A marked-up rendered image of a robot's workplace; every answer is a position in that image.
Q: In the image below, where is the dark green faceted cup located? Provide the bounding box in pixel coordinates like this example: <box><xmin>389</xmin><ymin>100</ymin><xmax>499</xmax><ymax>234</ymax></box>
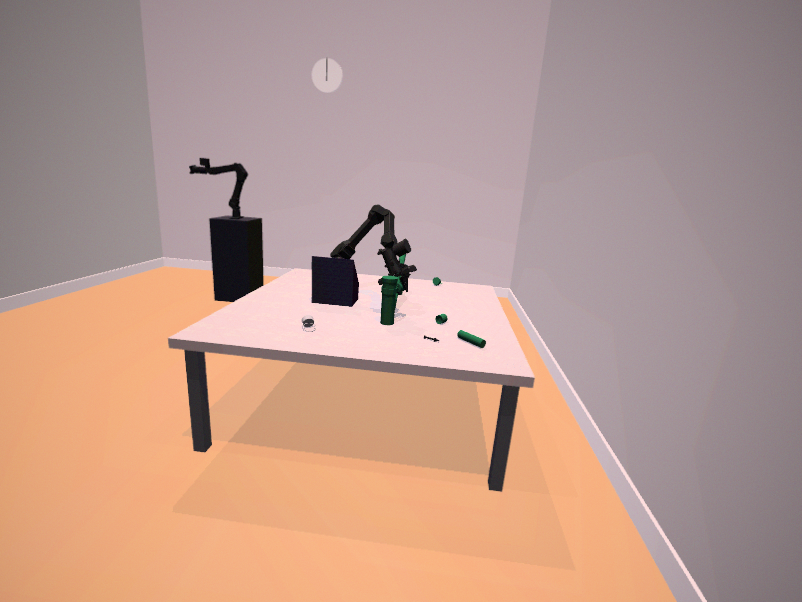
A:
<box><xmin>381</xmin><ymin>282</ymin><xmax>405</xmax><ymax>295</ymax></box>

